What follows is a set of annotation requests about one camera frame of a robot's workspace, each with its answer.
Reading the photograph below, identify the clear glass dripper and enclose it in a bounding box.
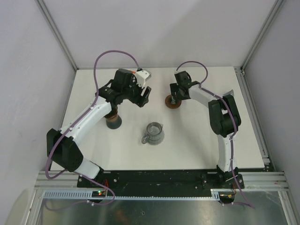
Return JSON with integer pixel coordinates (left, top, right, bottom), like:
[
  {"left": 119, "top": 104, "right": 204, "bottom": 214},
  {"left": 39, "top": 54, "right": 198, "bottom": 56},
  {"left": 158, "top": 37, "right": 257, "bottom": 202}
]
[{"left": 141, "top": 126, "right": 165, "bottom": 145}]

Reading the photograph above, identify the purple cable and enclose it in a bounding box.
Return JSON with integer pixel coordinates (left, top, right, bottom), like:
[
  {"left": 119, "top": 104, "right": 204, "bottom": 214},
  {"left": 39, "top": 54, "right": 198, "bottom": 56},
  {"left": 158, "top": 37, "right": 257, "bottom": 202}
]
[
  {"left": 45, "top": 50, "right": 141, "bottom": 207},
  {"left": 176, "top": 61, "right": 255, "bottom": 209}
]

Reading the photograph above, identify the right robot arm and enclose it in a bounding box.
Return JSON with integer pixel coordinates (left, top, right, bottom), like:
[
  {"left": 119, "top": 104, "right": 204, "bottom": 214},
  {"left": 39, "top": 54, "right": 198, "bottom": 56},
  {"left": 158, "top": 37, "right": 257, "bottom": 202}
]
[{"left": 165, "top": 71, "right": 241, "bottom": 188}]

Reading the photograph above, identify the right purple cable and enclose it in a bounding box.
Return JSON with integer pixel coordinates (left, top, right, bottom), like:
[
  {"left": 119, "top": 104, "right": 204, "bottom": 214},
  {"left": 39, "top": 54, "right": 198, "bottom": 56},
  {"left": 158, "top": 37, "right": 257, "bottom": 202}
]
[{"left": 176, "top": 61, "right": 255, "bottom": 209}]

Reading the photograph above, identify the clear glass funnel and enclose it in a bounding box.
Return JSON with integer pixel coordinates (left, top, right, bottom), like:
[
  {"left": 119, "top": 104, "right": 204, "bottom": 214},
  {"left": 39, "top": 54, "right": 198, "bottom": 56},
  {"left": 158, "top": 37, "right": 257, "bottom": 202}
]
[{"left": 224, "top": 90, "right": 234, "bottom": 97}]

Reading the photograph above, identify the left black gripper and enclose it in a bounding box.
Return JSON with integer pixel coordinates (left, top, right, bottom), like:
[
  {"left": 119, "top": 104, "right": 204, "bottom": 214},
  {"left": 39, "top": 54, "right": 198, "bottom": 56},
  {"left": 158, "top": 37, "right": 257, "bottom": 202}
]
[{"left": 122, "top": 75, "right": 151, "bottom": 107}]

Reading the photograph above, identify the grey slotted cable duct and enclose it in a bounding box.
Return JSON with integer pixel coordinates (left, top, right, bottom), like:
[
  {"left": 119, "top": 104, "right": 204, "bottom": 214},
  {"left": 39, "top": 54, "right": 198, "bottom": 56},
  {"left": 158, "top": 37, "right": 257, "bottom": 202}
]
[{"left": 44, "top": 189, "right": 220, "bottom": 201}]

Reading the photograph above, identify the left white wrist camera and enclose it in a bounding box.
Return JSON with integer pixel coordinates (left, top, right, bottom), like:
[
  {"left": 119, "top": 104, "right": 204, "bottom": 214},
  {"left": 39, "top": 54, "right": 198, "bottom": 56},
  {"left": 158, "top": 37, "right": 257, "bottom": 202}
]
[{"left": 135, "top": 69, "right": 151, "bottom": 88}]

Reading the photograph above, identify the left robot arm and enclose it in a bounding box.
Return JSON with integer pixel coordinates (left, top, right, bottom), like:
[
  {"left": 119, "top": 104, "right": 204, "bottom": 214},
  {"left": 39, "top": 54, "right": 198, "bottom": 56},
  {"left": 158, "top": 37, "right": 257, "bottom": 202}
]
[{"left": 46, "top": 69, "right": 151, "bottom": 188}]

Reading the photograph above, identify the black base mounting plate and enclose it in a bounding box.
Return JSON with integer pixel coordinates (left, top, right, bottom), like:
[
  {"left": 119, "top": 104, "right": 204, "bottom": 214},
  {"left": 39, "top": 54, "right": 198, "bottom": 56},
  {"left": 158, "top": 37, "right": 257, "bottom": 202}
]
[{"left": 76, "top": 169, "right": 245, "bottom": 197}]

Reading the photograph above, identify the brown wooden ring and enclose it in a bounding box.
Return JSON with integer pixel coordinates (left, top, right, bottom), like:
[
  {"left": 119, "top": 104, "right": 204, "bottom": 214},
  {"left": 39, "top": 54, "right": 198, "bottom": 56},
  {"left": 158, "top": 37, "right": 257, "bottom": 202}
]
[{"left": 165, "top": 95, "right": 183, "bottom": 110}]

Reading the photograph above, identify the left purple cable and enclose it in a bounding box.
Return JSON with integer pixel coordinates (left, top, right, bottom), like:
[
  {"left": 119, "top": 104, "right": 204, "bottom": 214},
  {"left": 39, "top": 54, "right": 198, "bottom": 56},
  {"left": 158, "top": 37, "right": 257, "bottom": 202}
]
[{"left": 45, "top": 50, "right": 141, "bottom": 207}]

